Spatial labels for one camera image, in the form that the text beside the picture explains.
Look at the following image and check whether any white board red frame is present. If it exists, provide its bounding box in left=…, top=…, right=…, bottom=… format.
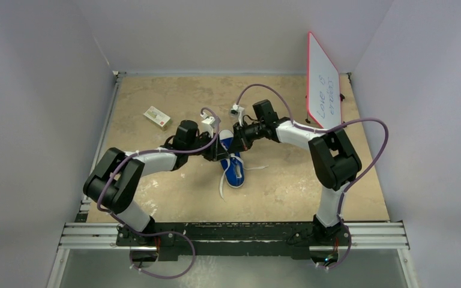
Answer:
left=306, top=31, right=342, bottom=129

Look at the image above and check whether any blue canvas sneaker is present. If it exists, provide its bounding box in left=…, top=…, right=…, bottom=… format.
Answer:
left=218, top=130, right=245, bottom=190

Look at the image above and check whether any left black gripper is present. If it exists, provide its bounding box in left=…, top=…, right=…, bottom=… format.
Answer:
left=186, top=131, right=230, bottom=161

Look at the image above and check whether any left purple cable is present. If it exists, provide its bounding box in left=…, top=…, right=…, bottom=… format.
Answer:
left=96, top=107, right=221, bottom=280

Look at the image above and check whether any white shoelace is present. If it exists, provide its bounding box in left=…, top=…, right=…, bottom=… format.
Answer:
left=218, top=153, right=268, bottom=200

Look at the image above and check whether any small white red box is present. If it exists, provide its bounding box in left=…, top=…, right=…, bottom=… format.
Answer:
left=143, top=106, right=172, bottom=131

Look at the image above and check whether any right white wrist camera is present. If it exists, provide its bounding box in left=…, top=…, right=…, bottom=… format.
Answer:
left=229, top=104, right=245, bottom=119

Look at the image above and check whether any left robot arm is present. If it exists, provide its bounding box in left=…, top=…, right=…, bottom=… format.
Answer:
left=83, top=116, right=220, bottom=245

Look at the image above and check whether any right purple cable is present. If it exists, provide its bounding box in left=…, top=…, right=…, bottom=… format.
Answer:
left=235, top=83, right=390, bottom=271

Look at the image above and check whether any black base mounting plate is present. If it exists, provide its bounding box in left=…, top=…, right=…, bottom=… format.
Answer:
left=116, top=221, right=351, bottom=263

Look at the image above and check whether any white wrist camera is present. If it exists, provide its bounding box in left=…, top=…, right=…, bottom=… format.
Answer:
left=200, top=112, right=220, bottom=138
left=229, top=104, right=245, bottom=119

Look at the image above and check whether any purple cable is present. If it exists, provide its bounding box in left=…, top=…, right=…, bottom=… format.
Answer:
left=235, top=83, right=390, bottom=271
left=96, top=107, right=221, bottom=280

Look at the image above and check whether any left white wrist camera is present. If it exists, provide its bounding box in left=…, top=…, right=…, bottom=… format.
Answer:
left=200, top=112, right=220, bottom=138

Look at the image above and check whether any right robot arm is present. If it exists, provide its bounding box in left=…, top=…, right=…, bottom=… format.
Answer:
left=229, top=100, right=362, bottom=244

